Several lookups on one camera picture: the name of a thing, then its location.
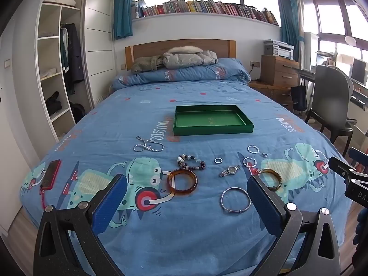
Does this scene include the wooden headboard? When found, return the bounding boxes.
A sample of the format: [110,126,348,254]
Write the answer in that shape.
[125,40,237,71]

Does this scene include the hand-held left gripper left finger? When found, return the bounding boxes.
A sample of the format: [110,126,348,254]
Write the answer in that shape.
[34,174,128,276]

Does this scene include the silver bangle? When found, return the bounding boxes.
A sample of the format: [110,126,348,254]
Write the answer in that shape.
[220,187,252,214]

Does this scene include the silver wristwatch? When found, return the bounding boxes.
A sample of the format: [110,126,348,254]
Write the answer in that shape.
[219,165,241,178]

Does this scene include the blue folded duvet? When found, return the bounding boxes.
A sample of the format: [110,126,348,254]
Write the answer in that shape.
[112,58,251,90]

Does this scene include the blue cartoon bedsheet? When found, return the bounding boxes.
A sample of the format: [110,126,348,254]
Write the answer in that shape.
[20,80,355,276]

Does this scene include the black backpack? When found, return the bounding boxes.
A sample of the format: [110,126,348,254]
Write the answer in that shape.
[69,102,86,124]

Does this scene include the brown beaded bracelet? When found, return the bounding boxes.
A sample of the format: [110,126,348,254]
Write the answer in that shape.
[177,155,207,172]

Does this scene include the green tray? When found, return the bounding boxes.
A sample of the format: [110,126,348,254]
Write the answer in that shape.
[173,105,255,136]

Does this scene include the red phone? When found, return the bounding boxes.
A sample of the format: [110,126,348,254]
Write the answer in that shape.
[40,159,62,190]

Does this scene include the white printer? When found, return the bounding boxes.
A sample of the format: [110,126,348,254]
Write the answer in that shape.
[263,39,295,61]

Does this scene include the wooden drawer chest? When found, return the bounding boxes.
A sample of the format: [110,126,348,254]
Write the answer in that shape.
[260,55,300,87]

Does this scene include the pearl and silver necklace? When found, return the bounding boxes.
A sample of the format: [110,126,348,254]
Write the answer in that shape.
[133,136,165,153]

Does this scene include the wooden nightstand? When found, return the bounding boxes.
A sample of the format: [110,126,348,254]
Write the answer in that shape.
[248,80,294,111]

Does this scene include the olive fleece jacket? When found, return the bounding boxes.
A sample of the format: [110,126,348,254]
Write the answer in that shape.
[131,55,165,72]

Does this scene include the grey down jacket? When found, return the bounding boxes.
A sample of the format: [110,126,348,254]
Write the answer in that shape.
[163,46,218,69]

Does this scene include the teal curtain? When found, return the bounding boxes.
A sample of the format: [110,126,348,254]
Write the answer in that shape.
[113,0,133,40]
[277,0,306,47]

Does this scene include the computer monitor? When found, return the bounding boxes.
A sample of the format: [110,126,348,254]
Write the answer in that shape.
[351,58,368,86]

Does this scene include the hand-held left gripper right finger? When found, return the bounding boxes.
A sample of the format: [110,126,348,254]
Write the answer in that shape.
[246,175,341,276]

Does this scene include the dark tote bag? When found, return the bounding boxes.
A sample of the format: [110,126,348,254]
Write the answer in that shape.
[290,84,309,112]

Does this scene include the wide amber bangle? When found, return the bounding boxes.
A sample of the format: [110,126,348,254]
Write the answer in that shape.
[167,169,198,196]

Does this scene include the grey chair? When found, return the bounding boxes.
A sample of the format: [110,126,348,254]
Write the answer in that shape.
[304,65,355,150]

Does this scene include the dark hanging clothes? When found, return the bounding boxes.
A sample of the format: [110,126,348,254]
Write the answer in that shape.
[59,23,86,95]

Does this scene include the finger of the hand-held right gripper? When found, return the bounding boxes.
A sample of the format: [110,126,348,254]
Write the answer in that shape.
[348,147,368,173]
[329,157,368,182]

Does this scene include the row of books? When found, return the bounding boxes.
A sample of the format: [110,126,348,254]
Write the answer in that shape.
[132,0,280,26]

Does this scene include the black bag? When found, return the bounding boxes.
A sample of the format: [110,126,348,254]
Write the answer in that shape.
[44,91,63,116]

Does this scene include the white wardrobe shelf unit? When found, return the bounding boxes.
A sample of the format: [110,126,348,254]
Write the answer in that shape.
[34,0,96,142]

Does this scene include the thin amber bangle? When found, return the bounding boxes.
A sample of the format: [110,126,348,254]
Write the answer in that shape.
[258,168,282,191]

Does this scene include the red charging cable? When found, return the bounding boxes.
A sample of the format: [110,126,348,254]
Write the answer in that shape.
[40,188,52,211]

